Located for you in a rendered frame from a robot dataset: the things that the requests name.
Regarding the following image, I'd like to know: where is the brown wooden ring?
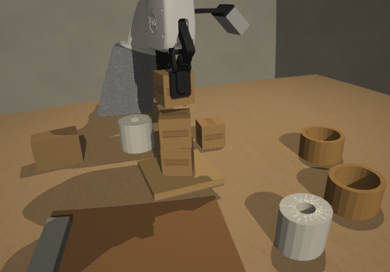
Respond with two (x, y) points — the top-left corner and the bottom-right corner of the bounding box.
(324, 163), (386, 220)

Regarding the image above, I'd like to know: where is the grey cylinder with central hole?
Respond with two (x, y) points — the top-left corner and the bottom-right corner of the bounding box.
(275, 193), (333, 261)
(118, 114), (155, 154)

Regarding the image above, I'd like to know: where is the brown cardboard carton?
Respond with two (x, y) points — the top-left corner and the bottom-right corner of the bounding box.
(30, 126), (83, 173)

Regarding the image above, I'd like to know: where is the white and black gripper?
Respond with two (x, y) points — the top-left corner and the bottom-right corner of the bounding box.
(146, 0), (196, 98)

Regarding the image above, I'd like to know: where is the brown cardboard box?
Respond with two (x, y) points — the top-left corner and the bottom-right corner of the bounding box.
(160, 136), (194, 176)
(158, 109), (192, 149)
(153, 68), (195, 109)
(196, 116), (225, 149)

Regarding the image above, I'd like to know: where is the tan hollow cylinder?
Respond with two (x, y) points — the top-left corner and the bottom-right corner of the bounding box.
(299, 126), (345, 165)

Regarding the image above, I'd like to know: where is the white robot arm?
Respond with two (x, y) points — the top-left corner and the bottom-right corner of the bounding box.
(120, 0), (250, 55)

